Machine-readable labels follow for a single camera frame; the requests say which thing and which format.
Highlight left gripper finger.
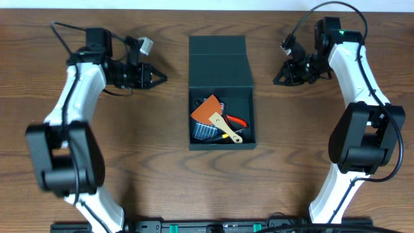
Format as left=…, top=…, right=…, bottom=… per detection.
left=150, top=76, right=168, bottom=88
left=151, top=66, right=167, bottom=78

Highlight orange scraper wooden handle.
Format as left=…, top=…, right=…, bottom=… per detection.
left=190, top=94, right=243, bottom=144

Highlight black gift box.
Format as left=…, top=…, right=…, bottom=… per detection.
left=188, top=36, right=257, bottom=151

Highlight red handled pliers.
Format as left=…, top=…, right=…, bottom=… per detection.
left=224, top=114, right=249, bottom=128

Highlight blue precision screwdriver set case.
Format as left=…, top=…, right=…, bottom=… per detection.
left=192, top=100, right=226, bottom=141

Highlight black yellow screwdriver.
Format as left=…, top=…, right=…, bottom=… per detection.
left=203, top=128, right=245, bottom=144

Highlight small claw hammer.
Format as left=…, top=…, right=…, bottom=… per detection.
left=195, top=100, right=202, bottom=107

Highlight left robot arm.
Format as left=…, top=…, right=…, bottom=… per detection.
left=25, top=28, right=168, bottom=232

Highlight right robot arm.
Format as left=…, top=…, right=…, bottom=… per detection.
left=273, top=17, right=405, bottom=224

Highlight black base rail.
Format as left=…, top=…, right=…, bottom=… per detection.
left=50, top=217, right=373, bottom=233

